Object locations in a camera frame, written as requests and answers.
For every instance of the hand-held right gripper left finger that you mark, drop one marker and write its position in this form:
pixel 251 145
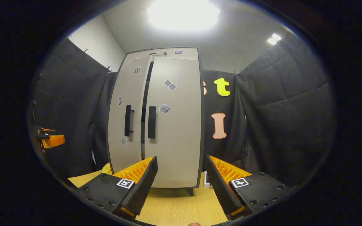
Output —
pixel 145 185

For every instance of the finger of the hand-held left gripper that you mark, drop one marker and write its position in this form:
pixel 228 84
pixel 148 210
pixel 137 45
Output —
pixel 46 130
pixel 53 141

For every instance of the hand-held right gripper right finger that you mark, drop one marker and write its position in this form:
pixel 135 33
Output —
pixel 218 188

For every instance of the grey cabinet door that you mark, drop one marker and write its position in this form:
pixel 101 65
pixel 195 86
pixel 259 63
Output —
pixel 178 141
pixel 124 88

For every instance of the grey shoe cabinet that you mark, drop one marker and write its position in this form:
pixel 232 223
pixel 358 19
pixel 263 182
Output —
pixel 174 51

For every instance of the yellow plush toy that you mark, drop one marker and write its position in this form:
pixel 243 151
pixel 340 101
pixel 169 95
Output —
pixel 107 169

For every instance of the black backdrop cloth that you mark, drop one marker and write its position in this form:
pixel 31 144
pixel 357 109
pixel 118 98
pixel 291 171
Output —
pixel 278 110

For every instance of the small ceiling light panel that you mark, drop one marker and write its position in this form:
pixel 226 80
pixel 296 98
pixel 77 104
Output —
pixel 273 38

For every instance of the large ceiling light panel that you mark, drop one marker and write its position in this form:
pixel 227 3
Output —
pixel 182 14

